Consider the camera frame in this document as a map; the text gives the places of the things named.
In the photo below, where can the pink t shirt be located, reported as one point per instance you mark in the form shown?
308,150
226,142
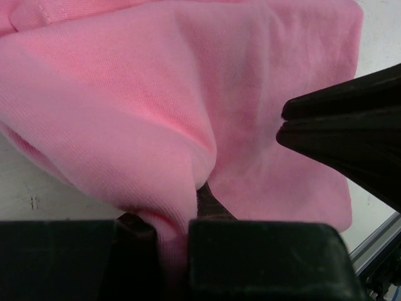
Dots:
141,103

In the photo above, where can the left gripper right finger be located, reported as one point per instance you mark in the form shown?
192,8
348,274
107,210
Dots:
208,207

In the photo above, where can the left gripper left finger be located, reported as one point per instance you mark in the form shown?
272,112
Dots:
132,223

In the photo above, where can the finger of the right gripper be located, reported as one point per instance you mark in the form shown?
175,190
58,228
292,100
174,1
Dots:
363,147
374,91

